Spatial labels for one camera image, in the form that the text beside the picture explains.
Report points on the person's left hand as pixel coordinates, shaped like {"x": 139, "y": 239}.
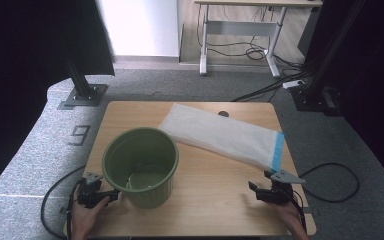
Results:
{"x": 81, "y": 221}

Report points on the white plastic bag blue band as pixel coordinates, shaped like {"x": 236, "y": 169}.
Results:
{"x": 220, "y": 133}

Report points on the white panel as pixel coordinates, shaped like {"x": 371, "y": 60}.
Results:
{"x": 143, "y": 26}

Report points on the white desk with metal legs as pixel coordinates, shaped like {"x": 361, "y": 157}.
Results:
{"x": 240, "y": 28}

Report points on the green plastic bin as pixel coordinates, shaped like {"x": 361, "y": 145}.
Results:
{"x": 153, "y": 197}

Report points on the black metal stand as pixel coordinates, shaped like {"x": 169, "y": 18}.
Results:
{"x": 80, "y": 83}
{"x": 313, "y": 93}

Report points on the white power strip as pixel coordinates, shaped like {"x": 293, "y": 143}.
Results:
{"x": 293, "y": 84}

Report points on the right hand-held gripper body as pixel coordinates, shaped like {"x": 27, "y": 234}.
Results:
{"x": 280, "y": 193}

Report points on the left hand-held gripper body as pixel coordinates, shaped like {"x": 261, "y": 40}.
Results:
{"x": 88, "y": 195}

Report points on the black curtain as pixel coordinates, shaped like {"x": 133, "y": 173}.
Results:
{"x": 20, "y": 66}
{"x": 373, "y": 83}

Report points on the person's right hand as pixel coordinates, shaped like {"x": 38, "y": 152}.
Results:
{"x": 291, "y": 216}

